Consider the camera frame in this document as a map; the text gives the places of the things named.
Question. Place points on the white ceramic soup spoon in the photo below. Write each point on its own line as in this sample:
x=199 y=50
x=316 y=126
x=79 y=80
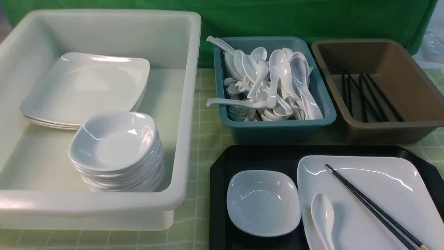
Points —
x=322 y=212

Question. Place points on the clear grey spoon right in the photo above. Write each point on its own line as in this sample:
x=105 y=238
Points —
x=300 y=73

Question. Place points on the black chopstick gold tip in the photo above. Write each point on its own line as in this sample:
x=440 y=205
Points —
x=378 y=213

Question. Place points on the large white square plate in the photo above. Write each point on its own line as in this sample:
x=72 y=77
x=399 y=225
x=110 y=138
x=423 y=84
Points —
x=394 y=184

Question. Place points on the green checkered tablecloth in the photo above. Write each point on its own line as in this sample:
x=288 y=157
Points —
x=190 y=228

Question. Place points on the top white plate in tub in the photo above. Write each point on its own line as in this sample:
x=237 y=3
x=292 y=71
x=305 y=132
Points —
x=81 y=85

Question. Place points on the small white square bowl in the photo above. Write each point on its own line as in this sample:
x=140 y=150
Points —
x=263 y=203

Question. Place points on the brown plastic bin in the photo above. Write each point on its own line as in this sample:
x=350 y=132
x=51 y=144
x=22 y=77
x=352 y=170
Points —
x=381 y=94

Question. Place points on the white spoon long handle left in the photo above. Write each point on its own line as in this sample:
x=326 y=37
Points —
x=248 y=103

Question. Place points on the teal plastic bin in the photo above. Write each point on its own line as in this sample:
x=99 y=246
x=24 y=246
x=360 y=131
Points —
x=287 y=131

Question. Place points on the white spoon centre upright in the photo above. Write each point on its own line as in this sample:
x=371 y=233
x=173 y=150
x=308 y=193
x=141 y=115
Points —
x=274 y=65

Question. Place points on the large white plastic tub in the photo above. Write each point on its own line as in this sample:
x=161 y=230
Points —
x=41 y=188

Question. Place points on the top white bowl of stack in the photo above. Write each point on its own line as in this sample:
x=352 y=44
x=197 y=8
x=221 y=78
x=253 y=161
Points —
x=113 y=141

